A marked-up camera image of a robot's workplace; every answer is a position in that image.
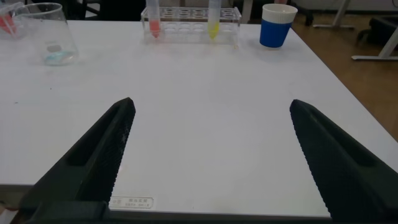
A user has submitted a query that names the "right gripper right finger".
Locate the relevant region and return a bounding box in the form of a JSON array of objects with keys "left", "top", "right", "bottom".
[{"left": 289, "top": 99, "right": 398, "bottom": 224}]

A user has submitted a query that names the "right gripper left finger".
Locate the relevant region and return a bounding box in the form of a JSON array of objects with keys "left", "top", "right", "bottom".
[{"left": 12, "top": 97, "right": 136, "bottom": 224}]

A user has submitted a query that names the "red pigment test tube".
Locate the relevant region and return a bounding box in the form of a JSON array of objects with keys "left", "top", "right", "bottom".
[
  {"left": 145, "top": 0, "right": 162, "bottom": 39},
  {"left": 0, "top": 14, "right": 17, "bottom": 35}
]

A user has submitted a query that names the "clear glass beaker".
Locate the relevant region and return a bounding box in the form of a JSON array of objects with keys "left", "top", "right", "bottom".
[{"left": 0, "top": 2, "right": 79, "bottom": 67}]

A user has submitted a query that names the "clear acrylic tube rack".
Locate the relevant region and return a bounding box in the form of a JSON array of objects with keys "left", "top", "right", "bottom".
[{"left": 141, "top": 6, "right": 243, "bottom": 46}]

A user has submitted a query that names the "yellow pigment test tube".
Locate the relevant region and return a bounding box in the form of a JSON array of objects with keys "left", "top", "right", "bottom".
[{"left": 207, "top": 0, "right": 222, "bottom": 40}]

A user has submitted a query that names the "white table label sticker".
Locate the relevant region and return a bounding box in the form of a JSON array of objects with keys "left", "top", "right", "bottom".
[{"left": 108, "top": 195, "right": 154, "bottom": 209}]

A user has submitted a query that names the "long white desk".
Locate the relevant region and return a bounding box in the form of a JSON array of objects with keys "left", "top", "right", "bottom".
[{"left": 313, "top": 0, "right": 398, "bottom": 62}]

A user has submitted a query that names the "blue white paper cup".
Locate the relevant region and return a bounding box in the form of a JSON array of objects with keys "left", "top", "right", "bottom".
[{"left": 259, "top": 3, "right": 299, "bottom": 49}]

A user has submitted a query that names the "black office chair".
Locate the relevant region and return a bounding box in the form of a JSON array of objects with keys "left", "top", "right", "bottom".
[{"left": 60, "top": 0, "right": 147, "bottom": 22}]

